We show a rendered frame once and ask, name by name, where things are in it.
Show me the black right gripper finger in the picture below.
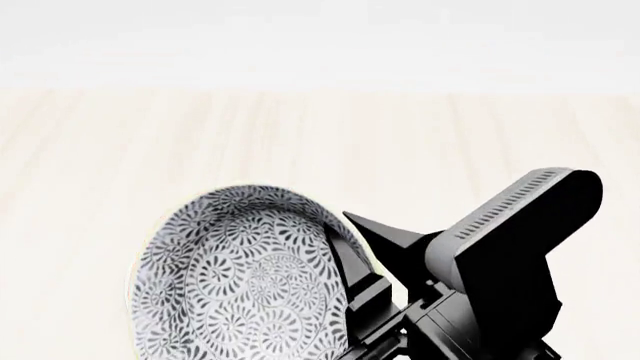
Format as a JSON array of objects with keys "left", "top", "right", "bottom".
[
  {"left": 342, "top": 210, "right": 445, "bottom": 303},
  {"left": 323, "top": 222, "right": 403, "bottom": 339}
]

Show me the white bowl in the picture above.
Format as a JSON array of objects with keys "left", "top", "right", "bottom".
[{"left": 125, "top": 183, "right": 372, "bottom": 360}]

